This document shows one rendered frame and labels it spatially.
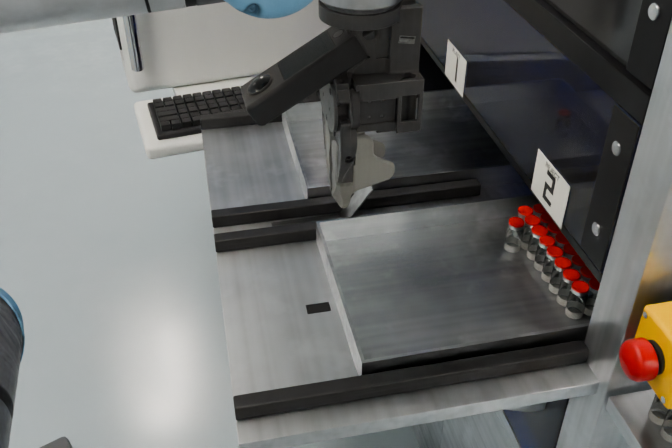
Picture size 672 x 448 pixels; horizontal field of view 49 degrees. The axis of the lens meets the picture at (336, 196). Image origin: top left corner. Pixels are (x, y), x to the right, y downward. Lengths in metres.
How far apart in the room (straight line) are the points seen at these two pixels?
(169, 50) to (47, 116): 1.83
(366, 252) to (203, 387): 1.10
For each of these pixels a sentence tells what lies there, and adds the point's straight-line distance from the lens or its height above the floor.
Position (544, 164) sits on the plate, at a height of 1.04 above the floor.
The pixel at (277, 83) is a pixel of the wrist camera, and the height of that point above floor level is 1.23.
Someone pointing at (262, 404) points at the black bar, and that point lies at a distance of 0.81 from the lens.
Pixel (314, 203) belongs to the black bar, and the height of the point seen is 0.90.
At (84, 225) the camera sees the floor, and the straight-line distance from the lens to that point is 2.66.
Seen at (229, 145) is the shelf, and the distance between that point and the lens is 1.26.
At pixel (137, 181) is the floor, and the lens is 2.83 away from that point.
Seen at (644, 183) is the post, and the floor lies 1.13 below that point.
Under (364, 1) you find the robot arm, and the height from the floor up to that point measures 1.31.
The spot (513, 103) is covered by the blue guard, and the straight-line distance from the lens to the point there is 1.00.
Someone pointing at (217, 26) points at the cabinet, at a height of 0.93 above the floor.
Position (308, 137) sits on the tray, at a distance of 1.26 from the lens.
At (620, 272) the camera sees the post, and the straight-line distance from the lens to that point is 0.81.
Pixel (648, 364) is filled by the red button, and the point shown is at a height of 1.01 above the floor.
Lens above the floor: 1.52
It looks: 35 degrees down
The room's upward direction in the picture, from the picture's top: straight up
